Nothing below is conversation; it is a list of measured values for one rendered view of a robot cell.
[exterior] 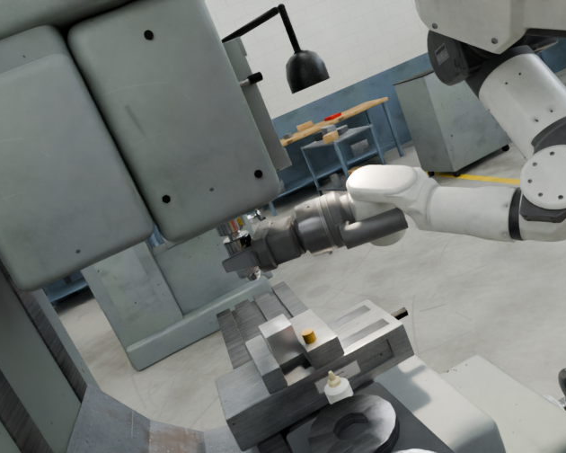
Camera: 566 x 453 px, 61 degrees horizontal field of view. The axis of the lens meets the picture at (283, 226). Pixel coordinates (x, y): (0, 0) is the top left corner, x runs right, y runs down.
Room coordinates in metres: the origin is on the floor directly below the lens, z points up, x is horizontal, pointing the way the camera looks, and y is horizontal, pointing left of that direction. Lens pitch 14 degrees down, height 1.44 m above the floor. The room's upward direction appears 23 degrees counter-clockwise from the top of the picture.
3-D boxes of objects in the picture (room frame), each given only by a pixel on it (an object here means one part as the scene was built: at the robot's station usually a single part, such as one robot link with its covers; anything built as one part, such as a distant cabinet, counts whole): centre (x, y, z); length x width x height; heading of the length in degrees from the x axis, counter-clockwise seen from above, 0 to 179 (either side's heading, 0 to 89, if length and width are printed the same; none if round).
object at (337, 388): (0.65, 0.02, 0.99); 0.04 x 0.04 x 0.11
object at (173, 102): (0.76, 0.08, 1.47); 0.21 x 0.19 x 0.32; 9
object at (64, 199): (0.73, 0.27, 1.47); 0.24 x 0.19 x 0.26; 9
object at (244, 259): (0.73, 0.08, 1.23); 0.06 x 0.02 x 0.03; 79
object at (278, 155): (0.78, -0.03, 1.45); 0.04 x 0.04 x 0.21; 9
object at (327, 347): (0.81, 0.03, 1.02); 0.15 x 0.06 x 0.04; 10
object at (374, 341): (0.81, 0.06, 0.99); 0.35 x 0.15 x 0.11; 100
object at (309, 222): (0.75, -0.01, 1.23); 0.13 x 0.12 x 0.10; 169
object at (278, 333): (0.80, 0.08, 1.05); 0.06 x 0.05 x 0.06; 10
